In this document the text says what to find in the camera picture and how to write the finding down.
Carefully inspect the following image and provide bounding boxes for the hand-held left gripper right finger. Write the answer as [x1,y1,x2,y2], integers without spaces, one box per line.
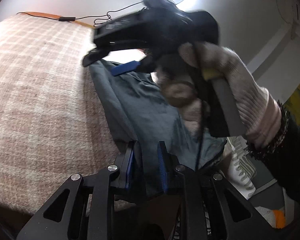
[158,141,275,240]

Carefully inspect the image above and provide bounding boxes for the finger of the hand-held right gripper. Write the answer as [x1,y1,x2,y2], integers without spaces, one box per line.
[82,45,113,67]
[111,55,157,77]

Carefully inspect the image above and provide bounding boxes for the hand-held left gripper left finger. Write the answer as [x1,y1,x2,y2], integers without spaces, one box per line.
[16,141,135,240]

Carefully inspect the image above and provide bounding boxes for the dark grey pants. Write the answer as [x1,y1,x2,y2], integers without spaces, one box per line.
[88,60,228,200]

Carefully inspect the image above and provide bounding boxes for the person's right forearm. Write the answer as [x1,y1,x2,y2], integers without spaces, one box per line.
[247,100,300,210]

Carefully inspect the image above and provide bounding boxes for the person's right hand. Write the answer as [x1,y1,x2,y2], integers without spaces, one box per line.
[155,41,283,150]

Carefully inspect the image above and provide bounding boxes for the beige checked blanket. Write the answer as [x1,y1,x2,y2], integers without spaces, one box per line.
[0,12,145,215]

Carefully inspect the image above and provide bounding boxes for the orange and white cloth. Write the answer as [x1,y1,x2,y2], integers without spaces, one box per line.
[255,205,288,229]

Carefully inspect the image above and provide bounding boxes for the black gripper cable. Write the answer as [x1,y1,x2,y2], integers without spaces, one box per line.
[192,42,207,172]

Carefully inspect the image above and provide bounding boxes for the black power cable with switch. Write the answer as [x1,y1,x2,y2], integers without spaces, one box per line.
[58,0,145,28]

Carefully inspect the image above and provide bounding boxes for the orange wooden bed frame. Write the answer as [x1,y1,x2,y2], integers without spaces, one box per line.
[16,11,94,29]

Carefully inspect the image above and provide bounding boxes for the dark beaded bracelet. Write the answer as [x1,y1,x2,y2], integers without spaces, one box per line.
[245,100,292,160]

